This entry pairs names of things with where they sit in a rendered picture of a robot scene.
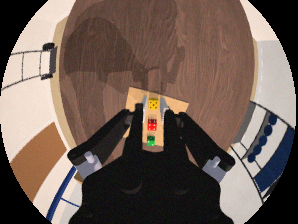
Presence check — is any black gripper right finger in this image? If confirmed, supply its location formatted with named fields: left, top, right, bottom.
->
left=159, top=97, right=236, bottom=195

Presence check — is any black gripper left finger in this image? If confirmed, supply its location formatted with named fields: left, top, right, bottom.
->
left=67, top=96, right=147, bottom=194

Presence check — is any green die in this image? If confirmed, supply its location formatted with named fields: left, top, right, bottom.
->
left=147, top=136, right=155, bottom=146

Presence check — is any yellow die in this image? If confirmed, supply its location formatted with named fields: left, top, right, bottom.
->
left=148, top=98, right=159, bottom=110

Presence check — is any red die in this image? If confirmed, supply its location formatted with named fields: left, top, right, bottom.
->
left=148, top=119, right=157, bottom=131

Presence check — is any tan square mat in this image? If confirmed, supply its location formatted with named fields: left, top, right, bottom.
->
left=126, top=87, right=189, bottom=146

